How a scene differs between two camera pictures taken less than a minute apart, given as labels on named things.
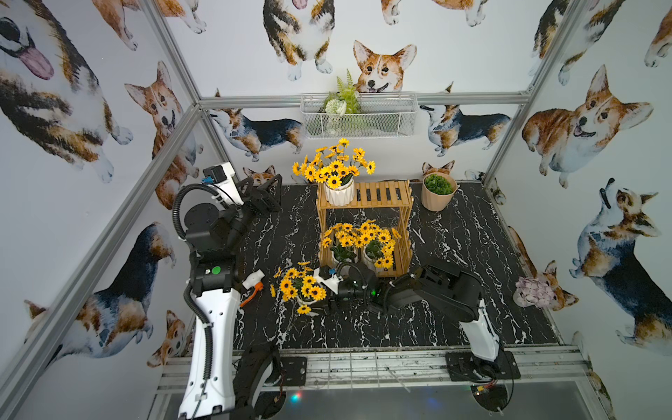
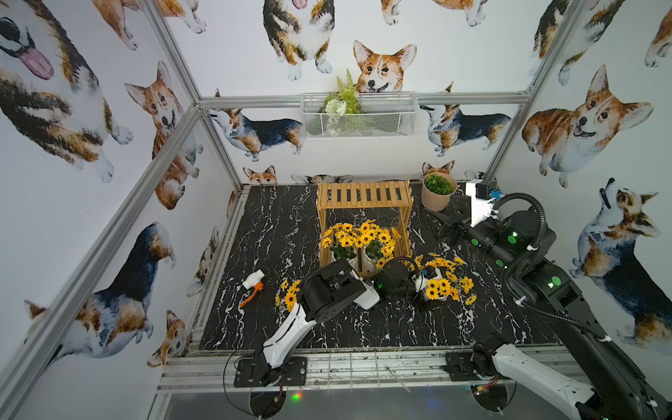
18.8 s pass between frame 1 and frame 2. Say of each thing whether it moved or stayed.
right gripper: moved
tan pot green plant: stayed
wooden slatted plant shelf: stayed
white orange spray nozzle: stayed
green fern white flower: stayed
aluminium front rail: stayed
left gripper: moved
